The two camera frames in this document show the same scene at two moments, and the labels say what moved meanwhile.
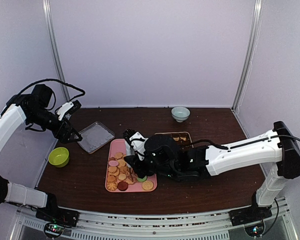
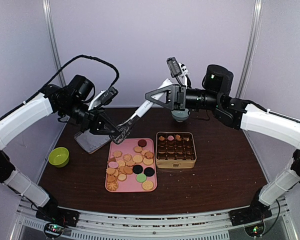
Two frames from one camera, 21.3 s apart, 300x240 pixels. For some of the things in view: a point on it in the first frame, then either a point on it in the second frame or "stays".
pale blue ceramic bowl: [180, 113] stays
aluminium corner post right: [252, 49] stays
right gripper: [132, 160] to [176, 97]
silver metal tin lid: [94, 136] stays
